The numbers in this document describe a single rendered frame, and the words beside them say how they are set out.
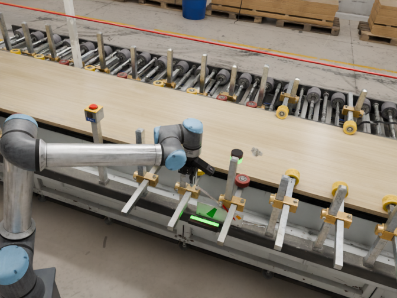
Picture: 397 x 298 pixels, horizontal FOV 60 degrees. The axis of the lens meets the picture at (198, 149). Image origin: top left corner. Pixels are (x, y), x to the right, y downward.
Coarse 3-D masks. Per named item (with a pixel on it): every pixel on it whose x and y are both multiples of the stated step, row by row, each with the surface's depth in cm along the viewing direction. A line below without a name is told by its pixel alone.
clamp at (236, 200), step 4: (220, 196) 181; (232, 196) 181; (220, 200) 180; (224, 200) 179; (228, 200) 178; (232, 200) 179; (236, 200) 179; (244, 200) 179; (224, 204) 180; (228, 204) 179; (236, 204) 177; (240, 204) 177; (244, 204) 177; (236, 208) 179; (240, 208) 178
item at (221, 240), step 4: (240, 188) 188; (236, 192) 185; (240, 192) 185; (236, 196) 183; (240, 196) 186; (232, 204) 178; (232, 208) 176; (228, 212) 173; (232, 212) 173; (228, 216) 171; (232, 216) 171; (228, 220) 169; (224, 224) 167; (228, 224) 167; (224, 228) 165; (228, 228) 165; (220, 232) 163; (224, 232) 163; (220, 236) 161; (224, 236) 161; (220, 240) 159; (224, 240) 162; (220, 244) 160
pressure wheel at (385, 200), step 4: (384, 196) 176; (388, 196) 174; (392, 196) 173; (396, 196) 173; (384, 200) 174; (388, 200) 171; (392, 200) 170; (396, 200) 170; (384, 204) 173; (388, 204) 172; (392, 204) 171; (396, 204) 170; (384, 208) 174
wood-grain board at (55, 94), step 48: (0, 96) 240; (48, 96) 244; (96, 96) 248; (144, 96) 252; (192, 96) 257; (240, 144) 213; (288, 144) 216; (336, 144) 219; (384, 144) 223; (384, 192) 186
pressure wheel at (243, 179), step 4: (236, 176) 188; (240, 176) 189; (244, 176) 189; (248, 176) 189; (236, 180) 186; (240, 180) 186; (244, 180) 186; (248, 180) 186; (236, 184) 187; (240, 184) 185; (244, 184) 185; (248, 184) 187
